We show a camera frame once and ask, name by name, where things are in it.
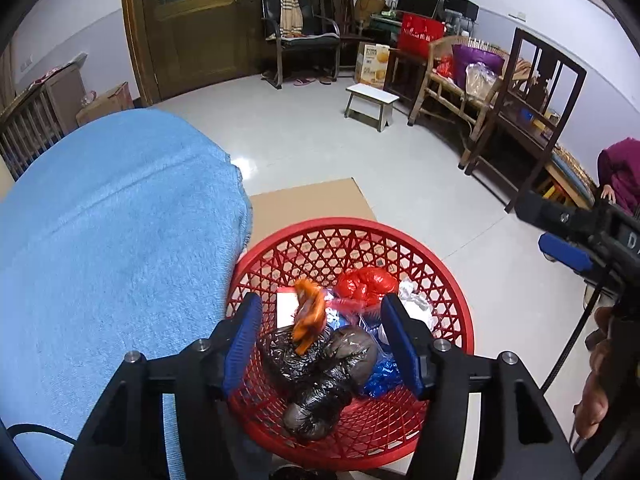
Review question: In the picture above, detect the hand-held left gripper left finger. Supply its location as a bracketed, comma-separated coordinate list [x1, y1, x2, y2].
[60, 291, 264, 480]

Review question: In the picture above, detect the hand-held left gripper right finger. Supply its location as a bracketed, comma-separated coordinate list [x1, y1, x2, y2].
[381, 292, 583, 480]

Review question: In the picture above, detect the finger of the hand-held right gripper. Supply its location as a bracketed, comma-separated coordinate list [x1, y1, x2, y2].
[538, 234, 597, 275]
[515, 194, 603, 241]

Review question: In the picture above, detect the orange plastic wrapper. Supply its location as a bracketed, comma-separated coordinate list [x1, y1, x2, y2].
[291, 279, 328, 356]

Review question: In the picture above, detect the red plastic bag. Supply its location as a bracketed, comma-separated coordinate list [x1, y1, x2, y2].
[334, 266, 400, 311]

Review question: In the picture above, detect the black plastic bag bundle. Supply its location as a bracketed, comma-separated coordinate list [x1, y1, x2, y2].
[260, 325, 381, 442]

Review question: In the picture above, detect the red plastic mesh basket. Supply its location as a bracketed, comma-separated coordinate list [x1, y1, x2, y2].
[225, 217, 476, 473]

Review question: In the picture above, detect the person's right hand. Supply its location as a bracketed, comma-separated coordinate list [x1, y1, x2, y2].
[574, 305, 626, 441]

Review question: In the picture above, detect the flat cardboard sheet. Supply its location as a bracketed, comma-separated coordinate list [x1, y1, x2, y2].
[247, 176, 378, 256]

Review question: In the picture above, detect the clear plastic bag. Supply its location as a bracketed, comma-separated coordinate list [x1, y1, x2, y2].
[465, 62, 501, 96]

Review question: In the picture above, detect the rattan chair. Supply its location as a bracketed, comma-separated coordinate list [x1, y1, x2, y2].
[407, 35, 516, 168]

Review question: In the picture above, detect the tall dark wooden chair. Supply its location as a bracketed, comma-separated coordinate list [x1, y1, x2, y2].
[505, 27, 588, 213]

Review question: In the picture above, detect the blue tablecloth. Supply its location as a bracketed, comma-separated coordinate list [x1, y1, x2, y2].
[0, 109, 253, 480]

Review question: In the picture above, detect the purple bag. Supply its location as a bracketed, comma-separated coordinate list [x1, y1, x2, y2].
[451, 44, 506, 88]

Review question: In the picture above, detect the dark wooden side table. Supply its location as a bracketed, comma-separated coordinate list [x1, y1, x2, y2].
[387, 47, 433, 116]

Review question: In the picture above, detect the small white stool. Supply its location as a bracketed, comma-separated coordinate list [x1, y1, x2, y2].
[344, 83, 401, 132]

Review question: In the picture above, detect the red gift bag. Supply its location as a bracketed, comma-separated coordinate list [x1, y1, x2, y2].
[397, 12, 447, 56]

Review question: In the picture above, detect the black computer monitor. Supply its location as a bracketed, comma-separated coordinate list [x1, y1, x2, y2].
[397, 0, 443, 18]
[442, 0, 480, 23]

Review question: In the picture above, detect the yellow printed carton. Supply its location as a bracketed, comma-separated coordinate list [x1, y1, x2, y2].
[354, 42, 391, 86]

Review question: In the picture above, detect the green desk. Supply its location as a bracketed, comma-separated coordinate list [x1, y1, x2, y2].
[369, 12, 403, 43]

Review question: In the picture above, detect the brown cardboard box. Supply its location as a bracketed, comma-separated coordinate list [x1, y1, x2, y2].
[75, 82, 135, 126]

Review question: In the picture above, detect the open brown carton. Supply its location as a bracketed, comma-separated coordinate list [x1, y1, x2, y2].
[354, 0, 387, 23]

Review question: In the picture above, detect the wooden crib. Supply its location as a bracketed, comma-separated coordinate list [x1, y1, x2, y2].
[0, 82, 66, 181]

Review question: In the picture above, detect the black leather chair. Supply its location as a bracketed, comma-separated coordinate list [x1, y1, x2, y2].
[260, 0, 343, 88]

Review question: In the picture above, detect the grey brown cabinet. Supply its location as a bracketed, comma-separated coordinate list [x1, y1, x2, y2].
[32, 62, 86, 133]

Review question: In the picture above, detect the wooden double door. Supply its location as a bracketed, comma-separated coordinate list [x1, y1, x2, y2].
[120, 0, 356, 106]

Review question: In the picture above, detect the striped beige scarf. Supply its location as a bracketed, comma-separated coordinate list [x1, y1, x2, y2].
[278, 0, 303, 37]

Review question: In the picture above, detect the black cable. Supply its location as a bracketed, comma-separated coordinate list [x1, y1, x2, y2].
[6, 424, 78, 448]
[539, 280, 603, 396]

